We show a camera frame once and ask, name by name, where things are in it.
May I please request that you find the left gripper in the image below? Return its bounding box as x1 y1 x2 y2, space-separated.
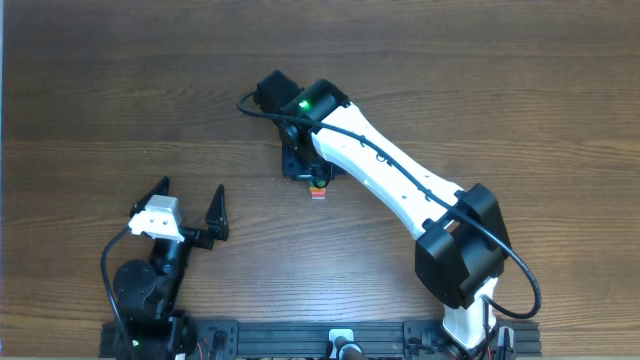
129 175 231 251

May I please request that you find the mounting rail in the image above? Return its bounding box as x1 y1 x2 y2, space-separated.
99 319 543 360

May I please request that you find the black cable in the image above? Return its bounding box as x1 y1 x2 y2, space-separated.
100 225 139 360
236 90 544 321

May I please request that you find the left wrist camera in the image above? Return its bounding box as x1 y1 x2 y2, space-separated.
127 194 185 243

